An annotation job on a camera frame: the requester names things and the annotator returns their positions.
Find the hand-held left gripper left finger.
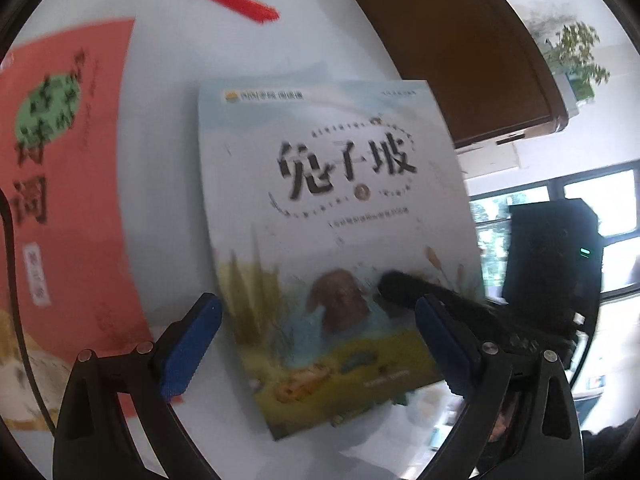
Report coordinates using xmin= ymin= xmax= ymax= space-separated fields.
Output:
xmin=52 ymin=292 xmax=224 ymax=480

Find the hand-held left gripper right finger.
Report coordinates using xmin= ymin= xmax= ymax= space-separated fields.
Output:
xmin=415 ymin=294 xmax=586 ymax=480

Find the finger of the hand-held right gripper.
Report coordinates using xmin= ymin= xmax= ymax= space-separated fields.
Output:
xmin=375 ymin=270 xmax=506 ymax=343

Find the salmon red poet book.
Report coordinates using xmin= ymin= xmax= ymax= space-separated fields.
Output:
xmin=0 ymin=17 xmax=183 ymax=433

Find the pale dog cover book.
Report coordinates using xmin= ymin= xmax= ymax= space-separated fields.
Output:
xmin=196 ymin=79 xmax=486 ymax=442

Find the window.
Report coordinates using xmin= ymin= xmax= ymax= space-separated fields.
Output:
xmin=467 ymin=160 xmax=640 ymax=306

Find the white printer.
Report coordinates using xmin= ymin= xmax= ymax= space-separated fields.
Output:
xmin=560 ymin=72 xmax=587 ymax=118

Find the brown wooden cabinet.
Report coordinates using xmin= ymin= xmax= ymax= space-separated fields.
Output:
xmin=352 ymin=0 xmax=571 ymax=153

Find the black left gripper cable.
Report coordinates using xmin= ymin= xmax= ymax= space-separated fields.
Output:
xmin=0 ymin=190 xmax=56 ymax=431

